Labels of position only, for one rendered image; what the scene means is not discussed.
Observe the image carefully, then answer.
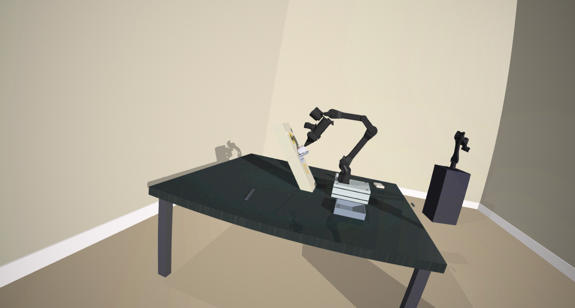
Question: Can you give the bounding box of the cream rectangular panel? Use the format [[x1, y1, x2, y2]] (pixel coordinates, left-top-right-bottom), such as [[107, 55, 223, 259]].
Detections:
[[273, 123, 316, 192]]

